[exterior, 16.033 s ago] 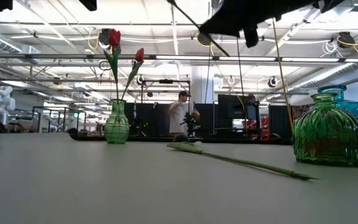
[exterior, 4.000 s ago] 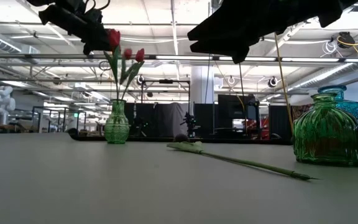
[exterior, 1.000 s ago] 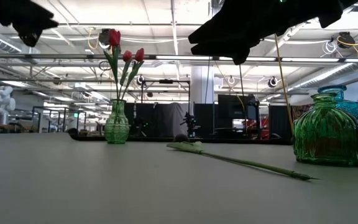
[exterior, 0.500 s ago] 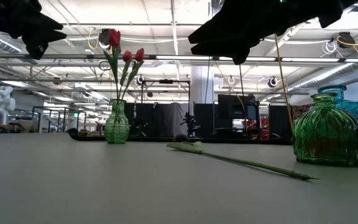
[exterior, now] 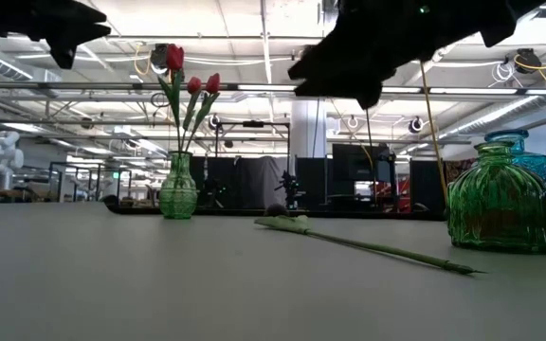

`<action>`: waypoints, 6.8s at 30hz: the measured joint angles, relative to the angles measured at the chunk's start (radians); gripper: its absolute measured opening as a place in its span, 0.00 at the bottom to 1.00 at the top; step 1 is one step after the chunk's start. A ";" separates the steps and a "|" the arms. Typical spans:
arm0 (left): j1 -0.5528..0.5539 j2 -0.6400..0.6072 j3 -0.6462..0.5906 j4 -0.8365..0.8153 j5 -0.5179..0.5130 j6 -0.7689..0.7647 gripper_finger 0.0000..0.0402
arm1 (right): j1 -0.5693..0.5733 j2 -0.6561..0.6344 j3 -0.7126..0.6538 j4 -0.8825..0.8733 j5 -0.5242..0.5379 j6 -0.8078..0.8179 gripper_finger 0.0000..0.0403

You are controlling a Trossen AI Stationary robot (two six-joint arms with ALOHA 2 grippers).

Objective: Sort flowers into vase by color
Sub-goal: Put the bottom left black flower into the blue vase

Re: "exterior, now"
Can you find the black monitor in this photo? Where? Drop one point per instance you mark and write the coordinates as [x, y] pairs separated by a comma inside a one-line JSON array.
[[358, 163]]

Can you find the black partition panel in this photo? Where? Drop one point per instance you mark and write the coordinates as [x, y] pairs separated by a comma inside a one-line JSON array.
[[311, 184], [427, 184]]

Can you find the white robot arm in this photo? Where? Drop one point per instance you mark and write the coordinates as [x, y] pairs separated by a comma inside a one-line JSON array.
[[5, 156]]

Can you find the tall green glass vase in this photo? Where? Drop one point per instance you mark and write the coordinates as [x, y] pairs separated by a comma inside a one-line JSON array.
[[178, 194]]

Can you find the blue glass vase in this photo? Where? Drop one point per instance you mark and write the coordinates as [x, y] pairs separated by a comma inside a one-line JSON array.
[[533, 163]]

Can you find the squat green glass vase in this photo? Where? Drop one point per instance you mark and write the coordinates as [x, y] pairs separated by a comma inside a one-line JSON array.
[[500, 199]]

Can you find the white column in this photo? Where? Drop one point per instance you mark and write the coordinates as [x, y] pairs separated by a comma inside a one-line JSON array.
[[303, 128]]

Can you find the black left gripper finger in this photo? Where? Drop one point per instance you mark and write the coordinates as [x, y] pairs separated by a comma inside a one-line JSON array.
[[83, 14], [71, 40]]

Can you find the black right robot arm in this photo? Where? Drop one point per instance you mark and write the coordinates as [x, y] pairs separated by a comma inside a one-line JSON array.
[[510, 14]]

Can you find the black table frame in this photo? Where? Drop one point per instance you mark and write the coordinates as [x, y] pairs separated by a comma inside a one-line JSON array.
[[349, 214]]

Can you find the black frame stand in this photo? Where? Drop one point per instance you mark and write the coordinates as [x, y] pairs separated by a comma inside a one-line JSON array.
[[253, 123]]

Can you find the small black robot arm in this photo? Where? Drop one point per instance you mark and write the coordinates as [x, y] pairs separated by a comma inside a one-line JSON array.
[[291, 187]]

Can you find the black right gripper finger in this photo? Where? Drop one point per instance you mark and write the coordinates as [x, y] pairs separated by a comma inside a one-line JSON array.
[[320, 61], [363, 85]]

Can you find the long LED light bar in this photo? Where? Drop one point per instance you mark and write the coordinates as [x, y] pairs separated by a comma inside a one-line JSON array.
[[263, 87]]

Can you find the silver ventilation duct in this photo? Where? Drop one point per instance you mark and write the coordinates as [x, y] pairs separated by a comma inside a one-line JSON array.
[[491, 118]]

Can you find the black artificial tulip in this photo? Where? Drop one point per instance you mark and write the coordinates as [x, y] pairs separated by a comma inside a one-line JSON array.
[[282, 223]]

